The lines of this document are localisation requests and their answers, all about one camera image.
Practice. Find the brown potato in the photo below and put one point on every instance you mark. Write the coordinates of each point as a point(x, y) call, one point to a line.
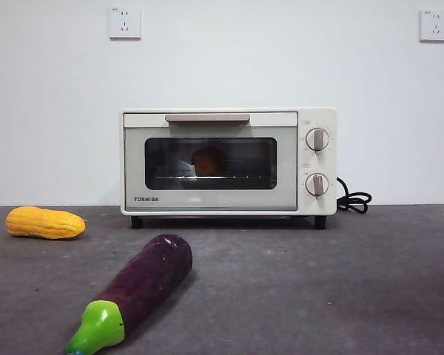
point(209, 162)

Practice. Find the cream Toshiba toaster oven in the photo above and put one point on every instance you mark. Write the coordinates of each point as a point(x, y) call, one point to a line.
point(318, 162)

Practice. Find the cream oven knob beige grip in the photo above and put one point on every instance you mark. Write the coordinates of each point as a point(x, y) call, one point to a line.
point(317, 140)
point(317, 185)

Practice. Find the purple eggplant green stem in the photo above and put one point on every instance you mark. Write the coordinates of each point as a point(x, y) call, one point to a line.
point(148, 281)

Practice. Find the yellow corn cob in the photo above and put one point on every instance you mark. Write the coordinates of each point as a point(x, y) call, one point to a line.
point(44, 223)

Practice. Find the white wall power socket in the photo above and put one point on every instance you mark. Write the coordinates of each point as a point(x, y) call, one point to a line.
point(434, 26)
point(125, 23)

